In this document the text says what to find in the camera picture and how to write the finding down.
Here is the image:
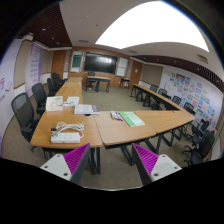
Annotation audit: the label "left row wooden table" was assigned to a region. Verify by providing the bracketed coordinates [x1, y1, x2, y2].
[56, 77, 83, 104]

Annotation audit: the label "colourful poster wall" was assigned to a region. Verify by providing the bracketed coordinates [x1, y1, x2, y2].
[160, 67, 223, 130]

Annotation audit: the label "markers bundle on table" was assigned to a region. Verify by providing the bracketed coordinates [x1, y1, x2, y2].
[110, 111, 123, 121]

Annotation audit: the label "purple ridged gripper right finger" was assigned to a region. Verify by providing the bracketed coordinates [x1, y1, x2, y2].
[132, 144, 181, 185]

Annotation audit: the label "front middle wooden table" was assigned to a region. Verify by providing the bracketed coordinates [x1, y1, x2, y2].
[94, 111, 156, 166]

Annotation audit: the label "green paper booklet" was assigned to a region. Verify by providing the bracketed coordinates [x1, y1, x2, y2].
[120, 112, 144, 127]

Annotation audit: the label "wooden desk at front wall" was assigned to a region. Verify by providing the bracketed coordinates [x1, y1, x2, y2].
[86, 76, 111, 93]

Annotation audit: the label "front left wooden table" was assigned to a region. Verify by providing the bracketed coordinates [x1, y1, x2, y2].
[31, 107, 102, 174]

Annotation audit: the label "row wooden table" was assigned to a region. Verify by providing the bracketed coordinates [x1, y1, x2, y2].
[131, 84, 182, 110]
[56, 77, 83, 104]

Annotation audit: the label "right row wooden table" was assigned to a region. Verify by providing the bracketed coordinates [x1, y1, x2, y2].
[131, 84, 182, 110]

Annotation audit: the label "purple wall banner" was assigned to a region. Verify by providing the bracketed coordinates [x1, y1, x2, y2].
[25, 43, 43, 89]

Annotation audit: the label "large black wall screen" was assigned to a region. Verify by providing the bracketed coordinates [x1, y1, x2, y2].
[84, 52, 117, 74]

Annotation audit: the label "white box on table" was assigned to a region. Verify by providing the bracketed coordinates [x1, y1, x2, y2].
[46, 96, 63, 111]

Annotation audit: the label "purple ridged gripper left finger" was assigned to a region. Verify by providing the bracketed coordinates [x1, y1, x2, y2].
[41, 144, 90, 184]

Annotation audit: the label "black office chair near right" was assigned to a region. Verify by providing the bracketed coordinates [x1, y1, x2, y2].
[186, 131, 215, 166]

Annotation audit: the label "black office chair near left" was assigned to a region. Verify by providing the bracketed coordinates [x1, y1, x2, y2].
[11, 92, 39, 142]

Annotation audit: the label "white papers on table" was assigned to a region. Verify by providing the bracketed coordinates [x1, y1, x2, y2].
[63, 96, 79, 107]

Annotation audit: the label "white power strip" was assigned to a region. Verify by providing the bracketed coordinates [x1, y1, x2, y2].
[51, 132, 80, 143]

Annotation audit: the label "black office chair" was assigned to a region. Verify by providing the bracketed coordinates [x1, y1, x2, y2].
[32, 83, 47, 116]
[186, 131, 215, 166]
[11, 92, 39, 142]

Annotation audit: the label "white stacked books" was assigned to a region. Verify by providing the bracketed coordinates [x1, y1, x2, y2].
[74, 104, 100, 114]

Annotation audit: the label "black charger plug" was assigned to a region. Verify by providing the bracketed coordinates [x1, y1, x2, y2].
[51, 128, 58, 135]

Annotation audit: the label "white coiled power cable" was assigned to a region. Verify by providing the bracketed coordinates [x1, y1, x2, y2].
[55, 121, 86, 139]

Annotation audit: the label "right whiteboard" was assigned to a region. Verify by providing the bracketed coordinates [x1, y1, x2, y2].
[116, 58, 128, 77]

